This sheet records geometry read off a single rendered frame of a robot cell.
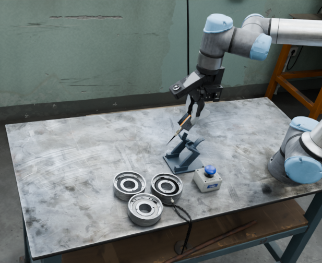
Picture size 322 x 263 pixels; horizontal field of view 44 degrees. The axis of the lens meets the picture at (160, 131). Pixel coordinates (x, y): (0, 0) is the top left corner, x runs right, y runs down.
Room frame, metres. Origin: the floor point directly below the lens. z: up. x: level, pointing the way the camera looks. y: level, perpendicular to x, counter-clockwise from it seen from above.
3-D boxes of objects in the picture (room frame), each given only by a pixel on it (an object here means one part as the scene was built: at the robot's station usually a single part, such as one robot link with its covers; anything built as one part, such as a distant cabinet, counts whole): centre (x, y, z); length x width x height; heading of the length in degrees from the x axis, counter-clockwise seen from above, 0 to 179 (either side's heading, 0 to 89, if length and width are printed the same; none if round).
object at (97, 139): (1.19, -0.10, 0.79); 1.20 x 0.60 x 0.02; 120
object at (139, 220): (0.85, 0.00, 0.82); 0.10 x 0.10 x 0.04
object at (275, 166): (1.20, -0.50, 0.85); 0.15 x 0.15 x 0.10
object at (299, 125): (1.19, -0.50, 0.97); 0.13 x 0.12 x 0.14; 171
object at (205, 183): (1.04, -0.19, 0.82); 0.08 x 0.07 x 0.05; 120
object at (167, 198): (0.96, -0.05, 0.82); 0.10 x 0.10 x 0.04
